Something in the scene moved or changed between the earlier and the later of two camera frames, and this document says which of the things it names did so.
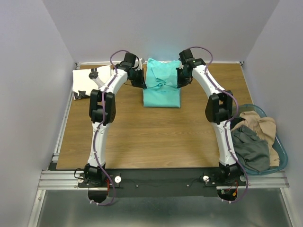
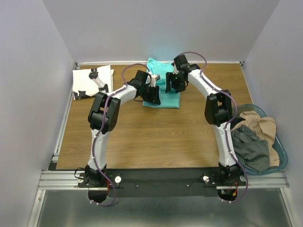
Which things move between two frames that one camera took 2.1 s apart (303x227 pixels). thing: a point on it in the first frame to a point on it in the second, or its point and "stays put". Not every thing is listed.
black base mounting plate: x=160 y=182 stays put
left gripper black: x=140 y=82 to x=154 y=97
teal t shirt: x=161 y=90 stays put
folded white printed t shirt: x=82 y=84 stays put
